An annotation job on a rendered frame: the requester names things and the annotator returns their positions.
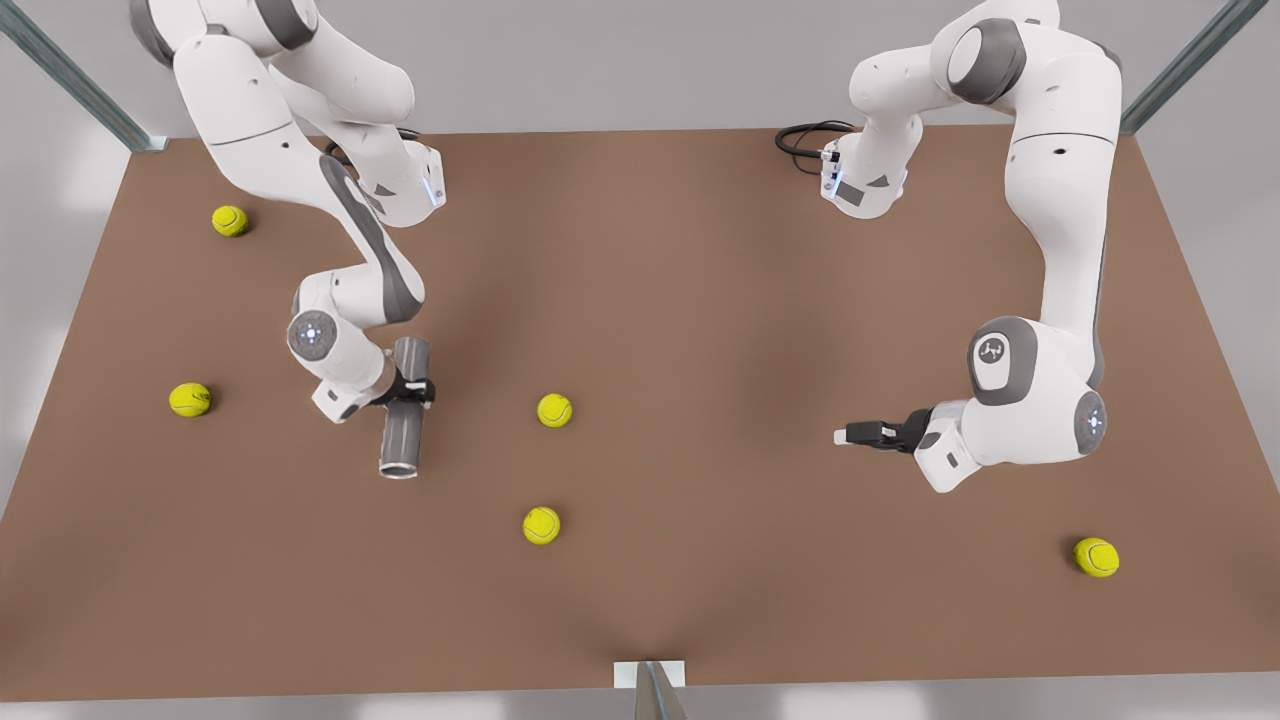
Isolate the black cable loop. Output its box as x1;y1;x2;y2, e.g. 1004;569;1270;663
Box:
775;121;858;178

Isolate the silver frame post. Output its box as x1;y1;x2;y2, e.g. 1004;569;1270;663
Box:
613;660;689;720
1119;0;1271;137
0;0;169;153

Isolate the grey tennis ball tube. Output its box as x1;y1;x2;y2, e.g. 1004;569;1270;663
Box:
378;337;432;480

